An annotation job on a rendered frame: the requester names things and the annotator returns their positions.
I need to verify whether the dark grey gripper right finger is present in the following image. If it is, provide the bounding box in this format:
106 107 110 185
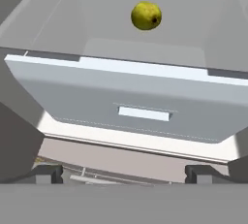
184 164 236 185

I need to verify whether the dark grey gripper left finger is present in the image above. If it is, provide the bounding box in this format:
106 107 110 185
13 164 64 185

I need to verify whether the grey fridge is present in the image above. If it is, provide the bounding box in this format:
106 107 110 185
0 0 248 183

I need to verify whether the pale grey fridge drawer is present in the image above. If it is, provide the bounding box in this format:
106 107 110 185
0 0 248 144

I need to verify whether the yellow-green pear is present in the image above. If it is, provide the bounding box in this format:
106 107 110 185
130 0 163 31

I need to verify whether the white fridge drawer handle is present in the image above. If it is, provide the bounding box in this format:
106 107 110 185
117 106 173 123

